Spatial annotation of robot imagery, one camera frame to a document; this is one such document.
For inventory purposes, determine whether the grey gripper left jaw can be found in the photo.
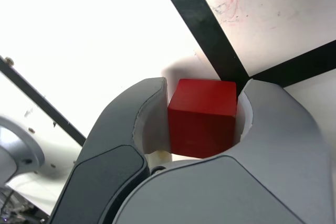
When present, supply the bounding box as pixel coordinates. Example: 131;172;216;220
49;77;173;224

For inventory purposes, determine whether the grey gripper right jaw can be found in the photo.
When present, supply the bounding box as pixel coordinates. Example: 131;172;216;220
112;78;332;224

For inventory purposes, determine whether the red cube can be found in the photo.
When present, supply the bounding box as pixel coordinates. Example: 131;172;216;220
167;78;238;159

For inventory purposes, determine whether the black tape square outline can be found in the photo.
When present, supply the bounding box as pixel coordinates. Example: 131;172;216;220
155;0;336;88

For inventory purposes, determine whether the black tape strip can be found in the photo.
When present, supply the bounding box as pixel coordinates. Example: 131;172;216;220
0;56;87;147

